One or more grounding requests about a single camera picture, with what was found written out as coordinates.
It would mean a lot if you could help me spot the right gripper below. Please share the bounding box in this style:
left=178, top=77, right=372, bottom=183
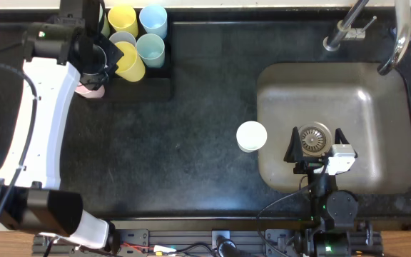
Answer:
left=283, top=126, right=351, bottom=176

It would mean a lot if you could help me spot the white cup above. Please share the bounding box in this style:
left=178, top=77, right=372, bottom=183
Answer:
left=235, top=120, right=268, bottom=153

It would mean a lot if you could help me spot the blue cup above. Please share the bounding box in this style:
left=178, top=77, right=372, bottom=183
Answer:
left=138, top=4, right=168, bottom=39

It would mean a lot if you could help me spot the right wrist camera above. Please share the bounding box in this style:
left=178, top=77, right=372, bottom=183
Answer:
left=322, top=143, right=357, bottom=176

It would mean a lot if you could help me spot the mounting rail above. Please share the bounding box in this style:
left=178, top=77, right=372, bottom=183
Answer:
left=32, top=228, right=385, bottom=257

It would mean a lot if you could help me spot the steel sink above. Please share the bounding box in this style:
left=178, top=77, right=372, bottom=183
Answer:
left=256, top=62, right=411, bottom=196

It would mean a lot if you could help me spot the grey cup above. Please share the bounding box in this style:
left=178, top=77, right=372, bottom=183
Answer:
left=108, top=31, right=137, bottom=46

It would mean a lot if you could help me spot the black tray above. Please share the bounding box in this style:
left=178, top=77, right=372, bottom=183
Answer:
left=98, top=6, right=173, bottom=101

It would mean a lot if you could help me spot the yellow cup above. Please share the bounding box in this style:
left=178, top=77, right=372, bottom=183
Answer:
left=107, top=4, right=139, bottom=38
left=114, top=41, right=146, bottom=83

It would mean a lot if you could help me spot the pink cup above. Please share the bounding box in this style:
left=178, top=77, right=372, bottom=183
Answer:
left=74, top=81, right=106, bottom=100

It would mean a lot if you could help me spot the steel tap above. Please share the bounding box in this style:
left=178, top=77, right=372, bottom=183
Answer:
left=322, top=0, right=411, bottom=76

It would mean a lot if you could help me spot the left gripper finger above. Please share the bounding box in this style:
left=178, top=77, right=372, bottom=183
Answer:
left=100, top=37, right=125, bottom=72

